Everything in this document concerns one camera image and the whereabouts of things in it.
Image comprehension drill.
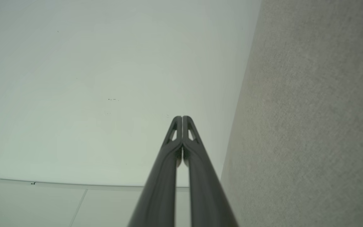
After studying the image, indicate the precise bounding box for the grey fabric sofa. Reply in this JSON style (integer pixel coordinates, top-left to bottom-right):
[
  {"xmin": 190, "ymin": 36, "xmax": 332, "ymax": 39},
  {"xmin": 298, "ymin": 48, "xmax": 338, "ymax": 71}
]
[{"xmin": 220, "ymin": 0, "xmax": 363, "ymax": 227}]

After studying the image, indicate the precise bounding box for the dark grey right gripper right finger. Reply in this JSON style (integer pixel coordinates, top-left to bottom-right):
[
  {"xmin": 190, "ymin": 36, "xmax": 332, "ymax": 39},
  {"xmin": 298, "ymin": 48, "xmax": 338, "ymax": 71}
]
[{"xmin": 183, "ymin": 115, "xmax": 239, "ymax": 227}]

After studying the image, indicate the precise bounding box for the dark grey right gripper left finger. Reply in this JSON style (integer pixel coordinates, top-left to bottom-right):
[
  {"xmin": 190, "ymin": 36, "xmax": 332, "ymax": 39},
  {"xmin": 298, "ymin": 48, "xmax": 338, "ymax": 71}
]
[{"xmin": 127, "ymin": 116, "xmax": 182, "ymax": 227}]

